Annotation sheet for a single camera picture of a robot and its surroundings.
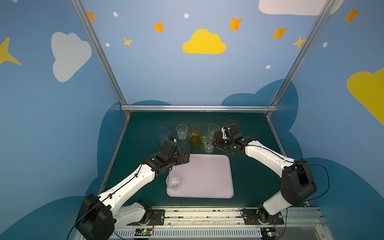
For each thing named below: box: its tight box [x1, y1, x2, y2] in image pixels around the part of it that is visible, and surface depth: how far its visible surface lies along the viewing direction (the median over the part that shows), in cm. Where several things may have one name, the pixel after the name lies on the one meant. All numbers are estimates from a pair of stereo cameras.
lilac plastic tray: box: [166, 154, 234, 199], surface depth 88 cm
